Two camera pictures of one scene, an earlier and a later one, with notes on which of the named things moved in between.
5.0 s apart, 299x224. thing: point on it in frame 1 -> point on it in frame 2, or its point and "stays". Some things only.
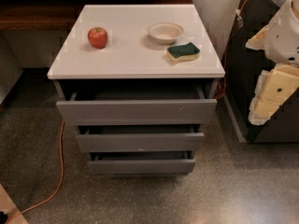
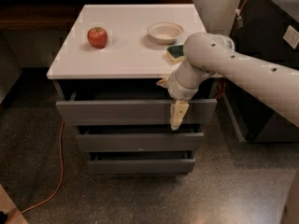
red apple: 97,37 stays
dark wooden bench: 60,13 stays
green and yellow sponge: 182,52 stays
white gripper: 282,40 -> 177,89
